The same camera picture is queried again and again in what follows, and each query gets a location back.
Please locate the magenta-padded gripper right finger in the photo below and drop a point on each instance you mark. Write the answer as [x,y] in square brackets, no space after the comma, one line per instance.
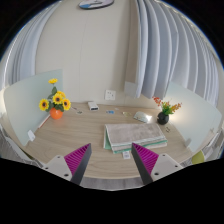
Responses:
[166,164]

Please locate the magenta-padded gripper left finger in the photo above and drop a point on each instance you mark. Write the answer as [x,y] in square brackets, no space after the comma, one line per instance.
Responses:
[58,165]

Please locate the beige towel with green stripe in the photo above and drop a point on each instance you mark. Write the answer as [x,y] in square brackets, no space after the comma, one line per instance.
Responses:
[133,135]

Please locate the white partition clip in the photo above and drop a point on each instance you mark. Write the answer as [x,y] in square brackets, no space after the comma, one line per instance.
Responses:
[188,142]
[31,135]

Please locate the green chair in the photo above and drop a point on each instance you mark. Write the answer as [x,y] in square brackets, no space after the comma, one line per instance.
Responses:
[198,157]

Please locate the small metal keyring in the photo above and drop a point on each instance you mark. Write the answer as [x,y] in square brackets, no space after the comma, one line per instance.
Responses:
[167,129]

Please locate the black round vase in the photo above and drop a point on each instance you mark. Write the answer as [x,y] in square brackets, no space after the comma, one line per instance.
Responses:
[162,118]

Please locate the orange round vase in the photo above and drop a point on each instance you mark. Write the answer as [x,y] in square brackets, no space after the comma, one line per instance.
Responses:
[56,114]

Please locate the shiny white printed booklet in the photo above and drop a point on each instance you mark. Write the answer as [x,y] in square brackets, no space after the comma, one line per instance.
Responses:
[142,117]

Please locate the frosted glass desk partition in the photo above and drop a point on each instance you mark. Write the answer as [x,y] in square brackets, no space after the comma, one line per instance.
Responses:
[196,116]
[23,103]

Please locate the small grey sticker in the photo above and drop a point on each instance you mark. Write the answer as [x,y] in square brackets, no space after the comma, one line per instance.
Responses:
[79,112]

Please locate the orange berry flower sprigs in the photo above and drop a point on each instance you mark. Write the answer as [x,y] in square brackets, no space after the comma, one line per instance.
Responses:
[166,107]

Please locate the small yellowish card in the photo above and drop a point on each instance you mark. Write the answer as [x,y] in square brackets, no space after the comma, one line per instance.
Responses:
[127,114]

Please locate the yellow sunflower bouquet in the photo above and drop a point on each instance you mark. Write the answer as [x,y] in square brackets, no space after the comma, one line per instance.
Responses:
[57,98]

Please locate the small white box device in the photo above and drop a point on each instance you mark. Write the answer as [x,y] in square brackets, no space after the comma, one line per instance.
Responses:
[93,105]

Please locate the small blue card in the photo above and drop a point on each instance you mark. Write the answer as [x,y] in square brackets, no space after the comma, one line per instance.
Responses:
[110,112]

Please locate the white pleated curtain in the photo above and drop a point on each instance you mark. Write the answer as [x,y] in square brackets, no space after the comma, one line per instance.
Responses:
[26,56]
[173,50]

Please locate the white wall socket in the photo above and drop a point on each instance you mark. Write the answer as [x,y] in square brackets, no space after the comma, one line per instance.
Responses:
[110,95]

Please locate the round wall clock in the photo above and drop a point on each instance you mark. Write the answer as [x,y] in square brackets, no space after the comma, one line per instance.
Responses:
[96,3]

